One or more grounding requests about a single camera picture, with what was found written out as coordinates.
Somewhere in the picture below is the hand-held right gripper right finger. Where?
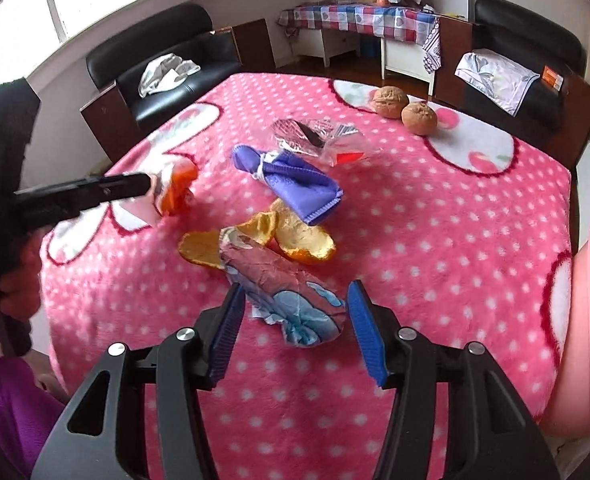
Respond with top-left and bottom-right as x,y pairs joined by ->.
347,280 -> 561,480

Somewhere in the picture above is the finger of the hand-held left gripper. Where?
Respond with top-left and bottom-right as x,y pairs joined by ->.
16,171 -> 154,212

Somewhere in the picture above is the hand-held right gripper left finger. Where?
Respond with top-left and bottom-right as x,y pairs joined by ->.
34,282 -> 248,480

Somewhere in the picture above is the pink orange snack wrapper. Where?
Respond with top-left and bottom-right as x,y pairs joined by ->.
145,155 -> 198,218

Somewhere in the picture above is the pink blue cartoon wrapper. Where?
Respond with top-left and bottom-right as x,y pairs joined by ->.
218,226 -> 347,348

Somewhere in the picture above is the pink plastic bucket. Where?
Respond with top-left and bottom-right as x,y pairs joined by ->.
539,209 -> 590,438

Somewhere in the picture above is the person's purple-sleeved left forearm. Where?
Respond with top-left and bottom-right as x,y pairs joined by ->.
0,310 -> 70,480

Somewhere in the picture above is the person's left hand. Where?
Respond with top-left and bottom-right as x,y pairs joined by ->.
0,237 -> 42,321

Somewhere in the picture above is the small orange peel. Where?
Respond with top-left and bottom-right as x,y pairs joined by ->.
179,230 -> 226,267

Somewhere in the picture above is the large orange peel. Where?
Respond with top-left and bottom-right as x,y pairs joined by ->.
237,199 -> 337,265

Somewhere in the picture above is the crumpled white cloth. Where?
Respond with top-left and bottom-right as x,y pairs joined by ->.
138,53 -> 201,98

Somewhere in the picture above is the purple cloth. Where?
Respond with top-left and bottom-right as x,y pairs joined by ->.
231,144 -> 343,226

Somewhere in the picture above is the black armchair with white cloth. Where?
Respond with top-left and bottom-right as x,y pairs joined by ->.
80,2 -> 276,161

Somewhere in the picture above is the clear plastic wrapper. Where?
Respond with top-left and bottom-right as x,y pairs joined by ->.
272,118 -> 368,167

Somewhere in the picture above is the walnut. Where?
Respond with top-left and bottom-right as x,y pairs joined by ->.
401,102 -> 438,136
370,86 -> 410,120

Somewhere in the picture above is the white desk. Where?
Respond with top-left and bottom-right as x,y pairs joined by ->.
295,27 -> 433,97

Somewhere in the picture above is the white floral cloth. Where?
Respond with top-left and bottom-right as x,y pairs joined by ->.
454,49 -> 541,116

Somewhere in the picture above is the plaid covered side table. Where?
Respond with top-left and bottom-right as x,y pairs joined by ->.
277,4 -> 443,75

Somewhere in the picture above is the orange box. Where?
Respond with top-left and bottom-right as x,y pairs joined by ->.
540,66 -> 566,93

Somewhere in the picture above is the black armchair with floral cloth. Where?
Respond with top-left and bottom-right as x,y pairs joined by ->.
432,0 -> 590,171

